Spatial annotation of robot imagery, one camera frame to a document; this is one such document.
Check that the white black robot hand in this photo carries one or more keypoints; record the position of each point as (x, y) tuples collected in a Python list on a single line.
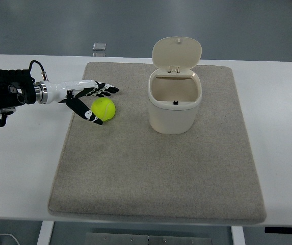
[(70, 93)]

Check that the yellow tennis ball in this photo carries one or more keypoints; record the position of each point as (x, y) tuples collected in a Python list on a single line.
[(103, 108)]

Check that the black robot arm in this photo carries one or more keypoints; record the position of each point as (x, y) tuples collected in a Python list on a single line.
[(18, 87)]

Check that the cream lidded plastic box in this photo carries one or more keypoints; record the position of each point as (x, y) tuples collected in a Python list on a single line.
[(174, 89)]

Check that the lower metal floor socket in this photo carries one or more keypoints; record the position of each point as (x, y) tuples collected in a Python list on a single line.
[(99, 54)]

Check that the beige fabric mat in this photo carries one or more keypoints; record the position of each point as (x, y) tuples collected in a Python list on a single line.
[(126, 170)]

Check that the left white table leg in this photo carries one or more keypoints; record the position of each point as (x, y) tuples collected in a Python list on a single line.
[(45, 233)]

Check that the white table leg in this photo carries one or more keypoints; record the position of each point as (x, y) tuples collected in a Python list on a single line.
[(238, 235), (45, 233)]

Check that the right white table leg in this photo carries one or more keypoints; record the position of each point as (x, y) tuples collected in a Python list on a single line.
[(238, 235)]

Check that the black table control panel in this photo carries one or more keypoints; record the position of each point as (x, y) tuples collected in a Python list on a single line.
[(278, 230)]

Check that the grey metal base plate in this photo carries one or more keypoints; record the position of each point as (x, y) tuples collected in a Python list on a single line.
[(128, 239)]

